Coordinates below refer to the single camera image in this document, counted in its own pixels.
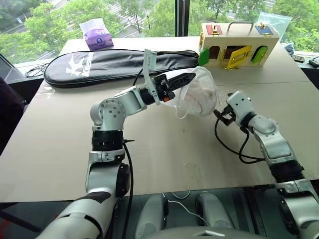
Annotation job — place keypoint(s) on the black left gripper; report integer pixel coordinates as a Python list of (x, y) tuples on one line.
[(164, 88)]

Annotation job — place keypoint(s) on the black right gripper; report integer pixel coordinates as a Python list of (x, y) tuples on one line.
[(228, 116)]

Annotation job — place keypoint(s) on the white pink towel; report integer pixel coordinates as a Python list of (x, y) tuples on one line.
[(202, 97)]

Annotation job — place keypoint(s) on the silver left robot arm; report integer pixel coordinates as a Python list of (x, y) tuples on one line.
[(112, 109)]

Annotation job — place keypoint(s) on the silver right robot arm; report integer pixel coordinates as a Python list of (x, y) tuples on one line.
[(274, 147)]

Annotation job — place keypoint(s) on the black racket cover bag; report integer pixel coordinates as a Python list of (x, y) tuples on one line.
[(109, 67)]

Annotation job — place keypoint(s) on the clear plastic zip bag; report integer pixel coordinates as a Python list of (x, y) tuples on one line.
[(274, 25)]

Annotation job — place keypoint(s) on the wooden lock latch box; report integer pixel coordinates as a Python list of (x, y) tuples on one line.
[(239, 39)]

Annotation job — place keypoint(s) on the purple tissue pack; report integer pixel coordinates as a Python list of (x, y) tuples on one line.
[(98, 37)]

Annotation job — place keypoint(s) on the small black flat device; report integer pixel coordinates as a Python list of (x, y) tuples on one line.
[(298, 58)]

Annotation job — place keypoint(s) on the blue crumpled cloth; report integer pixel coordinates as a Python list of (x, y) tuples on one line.
[(290, 48)]

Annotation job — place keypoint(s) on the grey rounded robot leg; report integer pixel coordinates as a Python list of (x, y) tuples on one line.
[(150, 214), (214, 211)]

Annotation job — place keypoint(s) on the black remote controller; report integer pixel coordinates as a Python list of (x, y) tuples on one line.
[(314, 62)]

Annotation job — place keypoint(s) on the grey robot torso top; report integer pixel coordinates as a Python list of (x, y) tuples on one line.
[(199, 232)]

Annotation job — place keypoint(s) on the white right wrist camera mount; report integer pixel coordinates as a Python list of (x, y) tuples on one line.
[(239, 104)]

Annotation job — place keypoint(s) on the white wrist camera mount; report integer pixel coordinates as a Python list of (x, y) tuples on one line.
[(149, 62), (239, 104)]

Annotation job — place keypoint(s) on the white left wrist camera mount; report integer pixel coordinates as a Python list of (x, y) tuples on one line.
[(149, 62)]

